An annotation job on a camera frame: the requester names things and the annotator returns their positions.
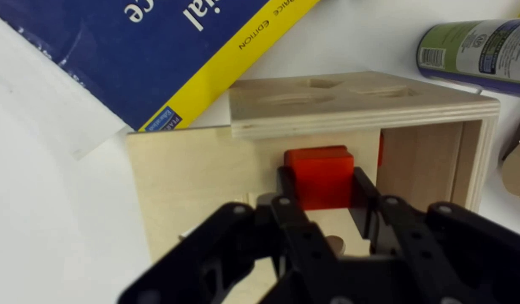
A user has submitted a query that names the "flat cardboard box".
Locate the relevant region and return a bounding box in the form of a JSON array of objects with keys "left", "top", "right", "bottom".
[{"left": 498, "top": 131, "right": 520, "bottom": 199}]

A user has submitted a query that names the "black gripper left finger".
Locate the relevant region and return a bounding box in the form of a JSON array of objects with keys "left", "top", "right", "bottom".
[{"left": 115, "top": 163, "right": 343, "bottom": 304}]

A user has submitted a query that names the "blue textbook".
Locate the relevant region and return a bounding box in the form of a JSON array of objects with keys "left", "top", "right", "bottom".
[{"left": 0, "top": 0, "right": 323, "bottom": 133}]

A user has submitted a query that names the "spray bottle with green label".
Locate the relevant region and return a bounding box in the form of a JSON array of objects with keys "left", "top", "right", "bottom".
[{"left": 416, "top": 16, "right": 520, "bottom": 99}]

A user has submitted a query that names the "red cube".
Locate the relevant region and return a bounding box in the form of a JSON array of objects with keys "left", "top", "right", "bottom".
[{"left": 282, "top": 143, "right": 356, "bottom": 210}]

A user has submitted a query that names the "wooden shape sorter box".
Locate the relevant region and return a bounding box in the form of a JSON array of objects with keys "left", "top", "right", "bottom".
[{"left": 124, "top": 68, "right": 502, "bottom": 304}]

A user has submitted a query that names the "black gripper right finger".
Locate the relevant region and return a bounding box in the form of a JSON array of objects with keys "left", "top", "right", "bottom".
[{"left": 350, "top": 165, "right": 520, "bottom": 304}]

